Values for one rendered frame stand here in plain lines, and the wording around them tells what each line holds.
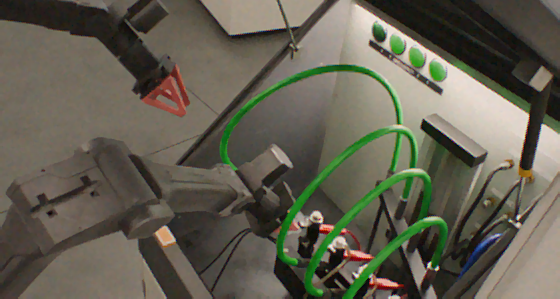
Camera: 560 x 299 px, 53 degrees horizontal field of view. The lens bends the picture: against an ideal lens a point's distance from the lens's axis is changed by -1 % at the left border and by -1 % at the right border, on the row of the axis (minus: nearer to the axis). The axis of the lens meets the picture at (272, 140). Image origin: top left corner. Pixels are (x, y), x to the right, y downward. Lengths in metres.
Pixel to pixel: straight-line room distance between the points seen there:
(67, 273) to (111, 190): 1.96
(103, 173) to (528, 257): 0.60
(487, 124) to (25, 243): 0.86
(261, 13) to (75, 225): 3.59
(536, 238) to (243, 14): 3.32
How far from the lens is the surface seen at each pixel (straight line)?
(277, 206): 1.07
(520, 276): 0.91
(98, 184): 0.59
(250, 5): 4.00
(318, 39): 1.35
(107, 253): 2.58
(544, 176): 1.12
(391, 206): 1.26
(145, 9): 1.02
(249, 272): 1.42
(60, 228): 0.55
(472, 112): 1.18
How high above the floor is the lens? 1.94
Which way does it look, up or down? 38 degrees down
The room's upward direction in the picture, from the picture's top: 7 degrees clockwise
